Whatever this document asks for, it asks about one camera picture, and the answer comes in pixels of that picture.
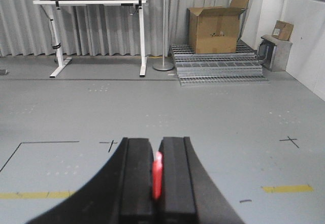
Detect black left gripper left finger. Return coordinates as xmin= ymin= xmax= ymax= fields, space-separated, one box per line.
xmin=29 ymin=138 xmax=155 ymax=223

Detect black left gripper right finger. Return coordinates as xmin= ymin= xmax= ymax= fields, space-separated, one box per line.
xmin=158 ymin=137 xmax=244 ymax=223

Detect red plastic spoon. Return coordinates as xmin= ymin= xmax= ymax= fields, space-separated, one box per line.
xmin=152 ymin=151 xmax=163 ymax=200

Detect metal sign stand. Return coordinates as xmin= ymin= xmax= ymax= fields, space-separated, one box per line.
xmin=153 ymin=0 xmax=174 ymax=72

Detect metal grating steps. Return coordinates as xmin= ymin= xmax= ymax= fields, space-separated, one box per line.
xmin=171 ymin=40 xmax=268 ymax=86

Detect white standing desk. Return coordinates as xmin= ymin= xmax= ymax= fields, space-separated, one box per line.
xmin=33 ymin=0 xmax=148 ymax=78

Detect grey metal box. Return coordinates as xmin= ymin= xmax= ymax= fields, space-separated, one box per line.
xmin=256 ymin=35 xmax=292 ymax=72

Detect large cardboard box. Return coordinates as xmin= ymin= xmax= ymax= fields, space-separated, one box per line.
xmin=188 ymin=0 xmax=249 ymax=54

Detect small cardboard box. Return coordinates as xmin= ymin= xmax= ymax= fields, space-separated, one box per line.
xmin=272 ymin=20 xmax=294 ymax=41

